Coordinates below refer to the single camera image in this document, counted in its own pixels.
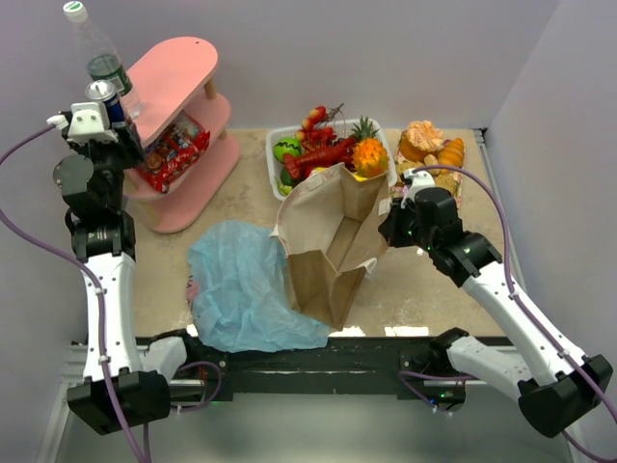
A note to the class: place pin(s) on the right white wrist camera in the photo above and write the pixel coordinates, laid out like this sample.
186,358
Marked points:
415,181

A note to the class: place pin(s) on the white plastic basket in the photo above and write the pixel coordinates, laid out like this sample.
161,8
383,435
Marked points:
341,127

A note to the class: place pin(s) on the black base frame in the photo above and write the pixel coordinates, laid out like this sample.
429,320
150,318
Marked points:
345,366

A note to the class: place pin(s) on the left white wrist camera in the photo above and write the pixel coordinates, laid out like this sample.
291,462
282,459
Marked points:
87,119

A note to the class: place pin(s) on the green toy watermelon ball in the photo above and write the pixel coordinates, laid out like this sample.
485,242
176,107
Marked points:
287,145

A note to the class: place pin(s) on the blue silver energy drink can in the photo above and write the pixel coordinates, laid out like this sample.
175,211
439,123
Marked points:
105,92

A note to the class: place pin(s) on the clear water bottle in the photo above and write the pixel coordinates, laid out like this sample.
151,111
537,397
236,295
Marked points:
101,58

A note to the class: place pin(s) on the red cherry sprig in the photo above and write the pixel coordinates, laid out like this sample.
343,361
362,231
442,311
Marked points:
316,129

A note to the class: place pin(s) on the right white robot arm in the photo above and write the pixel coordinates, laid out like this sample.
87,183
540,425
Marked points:
554,383

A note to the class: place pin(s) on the red toy lobster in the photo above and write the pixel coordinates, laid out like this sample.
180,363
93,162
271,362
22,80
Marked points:
299,167

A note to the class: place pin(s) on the floral serving tray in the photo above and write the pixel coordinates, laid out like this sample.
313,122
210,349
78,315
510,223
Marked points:
458,176

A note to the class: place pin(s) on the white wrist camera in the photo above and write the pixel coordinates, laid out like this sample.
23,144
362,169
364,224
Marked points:
87,119
415,181

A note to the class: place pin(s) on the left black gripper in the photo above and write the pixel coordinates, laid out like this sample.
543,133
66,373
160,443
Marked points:
127,140

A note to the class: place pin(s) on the brown jute grocery bag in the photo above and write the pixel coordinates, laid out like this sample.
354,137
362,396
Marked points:
328,227

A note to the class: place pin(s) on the toy croissant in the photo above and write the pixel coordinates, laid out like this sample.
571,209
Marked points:
453,154

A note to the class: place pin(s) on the small toy bun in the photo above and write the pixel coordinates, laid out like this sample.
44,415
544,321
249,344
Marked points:
431,161

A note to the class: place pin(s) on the blue plastic bag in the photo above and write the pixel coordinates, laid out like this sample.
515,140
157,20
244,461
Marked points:
240,303

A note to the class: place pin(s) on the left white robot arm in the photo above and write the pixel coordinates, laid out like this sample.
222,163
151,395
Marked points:
122,386

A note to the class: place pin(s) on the pink three-tier shelf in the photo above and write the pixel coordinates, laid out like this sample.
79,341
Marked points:
176,76

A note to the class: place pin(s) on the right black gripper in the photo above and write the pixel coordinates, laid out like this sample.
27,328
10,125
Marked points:
392,228

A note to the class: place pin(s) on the red snack packet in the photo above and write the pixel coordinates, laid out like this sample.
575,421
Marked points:
176,149

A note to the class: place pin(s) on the orange toy pineapple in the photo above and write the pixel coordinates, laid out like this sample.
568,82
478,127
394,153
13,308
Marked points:
370,157

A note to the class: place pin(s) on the yellow toy bananas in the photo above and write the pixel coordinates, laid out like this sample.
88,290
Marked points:
359,177

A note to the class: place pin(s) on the toy bread slice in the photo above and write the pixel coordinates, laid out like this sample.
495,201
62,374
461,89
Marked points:
402,167
447,182

